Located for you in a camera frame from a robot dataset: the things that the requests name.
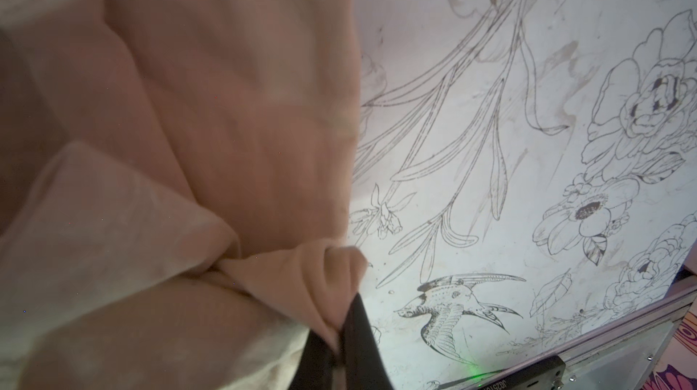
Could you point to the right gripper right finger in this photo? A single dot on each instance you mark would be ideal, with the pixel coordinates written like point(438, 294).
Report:
point(364, 369)

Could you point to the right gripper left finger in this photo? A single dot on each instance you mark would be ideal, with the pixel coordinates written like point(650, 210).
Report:
point(316, 368)

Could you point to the beige t-shirt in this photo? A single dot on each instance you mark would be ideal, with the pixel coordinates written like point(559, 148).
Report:
point(175, 190)

